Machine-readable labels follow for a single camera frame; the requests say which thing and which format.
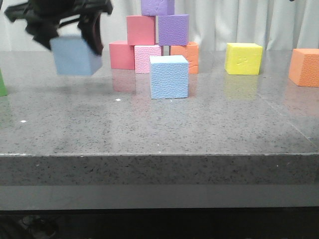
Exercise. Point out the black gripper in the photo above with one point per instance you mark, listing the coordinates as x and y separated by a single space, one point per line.
43 18

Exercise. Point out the light blue foam block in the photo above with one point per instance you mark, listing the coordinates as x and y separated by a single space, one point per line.
169 77
73 56

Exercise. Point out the lower red foam block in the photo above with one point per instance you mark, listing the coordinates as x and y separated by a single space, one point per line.
122 55

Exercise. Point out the red foam block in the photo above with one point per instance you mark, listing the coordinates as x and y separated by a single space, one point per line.
141 30
122 55

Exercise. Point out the upper red foam block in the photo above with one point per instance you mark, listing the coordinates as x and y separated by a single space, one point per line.
141 30

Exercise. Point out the pink foam block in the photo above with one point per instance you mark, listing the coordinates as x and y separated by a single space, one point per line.
142 56

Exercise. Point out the top purple foam block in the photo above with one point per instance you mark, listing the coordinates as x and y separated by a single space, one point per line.
157 7

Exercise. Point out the purple foam block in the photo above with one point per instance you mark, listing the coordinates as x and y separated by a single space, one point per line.
157 7
173 29

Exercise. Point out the green foam block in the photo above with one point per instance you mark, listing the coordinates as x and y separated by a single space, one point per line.
3 90

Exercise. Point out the orange foam block centre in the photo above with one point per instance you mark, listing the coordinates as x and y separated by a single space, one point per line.
191 54

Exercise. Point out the orange foam block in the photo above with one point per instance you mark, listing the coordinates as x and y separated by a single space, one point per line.
191 54
304 67

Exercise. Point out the yellow foam block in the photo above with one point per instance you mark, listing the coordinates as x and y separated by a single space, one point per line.
243 58

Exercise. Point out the white curtain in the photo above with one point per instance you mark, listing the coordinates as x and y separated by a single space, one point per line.
274 24

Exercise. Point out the orange foam block right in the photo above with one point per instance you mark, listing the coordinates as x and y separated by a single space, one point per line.
304 67

